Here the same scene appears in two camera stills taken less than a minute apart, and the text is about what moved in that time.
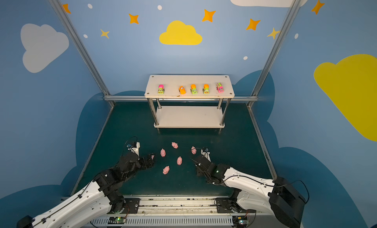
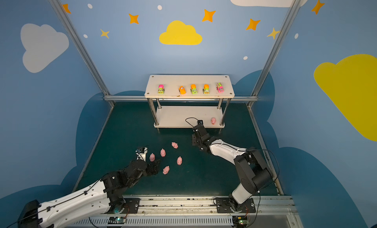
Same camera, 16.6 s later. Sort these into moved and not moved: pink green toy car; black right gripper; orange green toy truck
Moved: black right gripper
Not moved: pink green toy car; orange green toy truck
